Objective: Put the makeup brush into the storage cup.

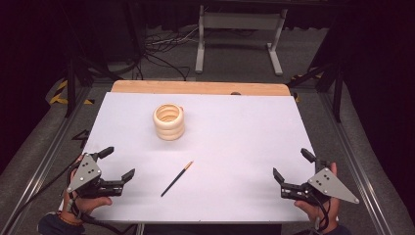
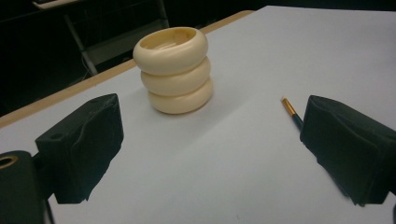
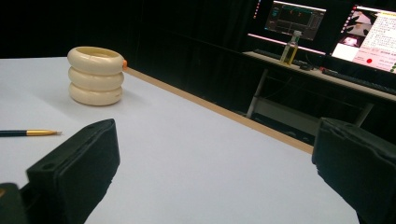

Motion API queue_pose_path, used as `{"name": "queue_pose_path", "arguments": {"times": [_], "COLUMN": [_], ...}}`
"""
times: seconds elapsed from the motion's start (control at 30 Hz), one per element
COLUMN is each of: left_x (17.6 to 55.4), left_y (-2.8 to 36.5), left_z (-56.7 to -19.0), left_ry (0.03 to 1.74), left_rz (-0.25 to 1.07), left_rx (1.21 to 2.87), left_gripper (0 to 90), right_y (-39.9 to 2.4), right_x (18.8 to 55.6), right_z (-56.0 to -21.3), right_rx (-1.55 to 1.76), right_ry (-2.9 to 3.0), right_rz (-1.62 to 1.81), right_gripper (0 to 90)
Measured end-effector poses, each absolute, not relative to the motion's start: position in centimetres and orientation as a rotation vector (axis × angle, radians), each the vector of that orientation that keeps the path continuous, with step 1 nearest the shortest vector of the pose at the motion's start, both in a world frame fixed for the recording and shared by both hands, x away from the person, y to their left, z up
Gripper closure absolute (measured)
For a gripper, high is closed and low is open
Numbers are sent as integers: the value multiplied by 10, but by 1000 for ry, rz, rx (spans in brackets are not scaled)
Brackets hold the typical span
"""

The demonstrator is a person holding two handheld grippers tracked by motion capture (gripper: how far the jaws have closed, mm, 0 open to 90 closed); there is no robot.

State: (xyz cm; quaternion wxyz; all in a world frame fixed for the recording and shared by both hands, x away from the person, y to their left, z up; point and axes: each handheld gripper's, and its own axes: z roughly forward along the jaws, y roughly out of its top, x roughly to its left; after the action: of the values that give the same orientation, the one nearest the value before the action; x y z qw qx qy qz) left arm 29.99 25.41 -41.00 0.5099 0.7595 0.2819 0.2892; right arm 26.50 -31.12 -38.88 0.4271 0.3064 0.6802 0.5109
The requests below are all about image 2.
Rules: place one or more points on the metal stand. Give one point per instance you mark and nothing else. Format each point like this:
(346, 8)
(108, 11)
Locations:
(93, 46)

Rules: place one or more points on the cream ringed pen holder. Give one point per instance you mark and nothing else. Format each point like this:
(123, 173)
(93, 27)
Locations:
(174, 71)

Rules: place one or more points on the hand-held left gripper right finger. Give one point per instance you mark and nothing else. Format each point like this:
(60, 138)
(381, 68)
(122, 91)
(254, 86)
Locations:
(348, 146)

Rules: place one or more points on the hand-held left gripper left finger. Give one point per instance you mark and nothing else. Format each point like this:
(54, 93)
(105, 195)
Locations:
(84, 146)

